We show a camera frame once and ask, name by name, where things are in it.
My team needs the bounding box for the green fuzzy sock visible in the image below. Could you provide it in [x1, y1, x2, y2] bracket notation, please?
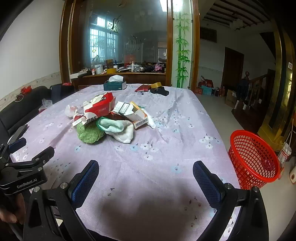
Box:
[76, 121, 105, 144]

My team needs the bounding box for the white blue medicine box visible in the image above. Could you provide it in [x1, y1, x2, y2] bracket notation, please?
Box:
[112, 101, 149, 129]

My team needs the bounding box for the person's left hand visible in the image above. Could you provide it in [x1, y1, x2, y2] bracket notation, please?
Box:
[1, 194, 26, 225]

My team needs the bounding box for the black leather sofa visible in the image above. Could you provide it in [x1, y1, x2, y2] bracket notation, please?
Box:
[1, 86, 51, 144]

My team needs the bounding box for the red plastic mesh basket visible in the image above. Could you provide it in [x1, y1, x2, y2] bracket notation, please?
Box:
[228, 130, 280, 190]

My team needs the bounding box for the crumpled white plastic wrapper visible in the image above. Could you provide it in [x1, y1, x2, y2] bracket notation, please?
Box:
[64, 105, 78, 118]

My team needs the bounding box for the white mint sock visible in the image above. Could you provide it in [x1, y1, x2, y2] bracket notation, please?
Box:
[96, 117, 134, 144]

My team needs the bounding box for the lilac floral tablecloth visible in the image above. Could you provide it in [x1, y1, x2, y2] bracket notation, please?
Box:
[13, 85, 239, 240]

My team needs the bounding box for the red white cardboard box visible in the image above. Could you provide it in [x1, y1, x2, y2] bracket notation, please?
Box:
[72, 92, 116, 127]

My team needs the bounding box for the white plastic bucket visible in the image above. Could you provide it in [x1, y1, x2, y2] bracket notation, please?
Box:
[278, 143, 292, 168]

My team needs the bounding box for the wooden sideboard counter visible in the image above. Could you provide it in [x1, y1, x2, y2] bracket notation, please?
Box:
[70, 71, 167, 90]

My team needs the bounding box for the cardboard box on floor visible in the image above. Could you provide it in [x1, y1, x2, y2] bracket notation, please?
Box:
[225, 90, 237, 108]

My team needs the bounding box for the dark teal tissue box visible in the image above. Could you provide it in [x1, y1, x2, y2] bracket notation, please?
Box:
[103, 75, 127, 91]

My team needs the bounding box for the black cloth item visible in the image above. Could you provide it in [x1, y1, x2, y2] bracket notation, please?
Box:
[150, 86, 169, 96]

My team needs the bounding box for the red booklet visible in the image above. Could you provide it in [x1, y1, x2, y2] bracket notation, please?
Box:
[135, 84, 151, 92]

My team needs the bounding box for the yellow tape roll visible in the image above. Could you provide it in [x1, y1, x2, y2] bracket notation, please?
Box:
[151, 82, 162, 89]

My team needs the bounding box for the bamboo painted panel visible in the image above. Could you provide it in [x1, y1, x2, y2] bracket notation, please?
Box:
[171, 0, 192, 89]

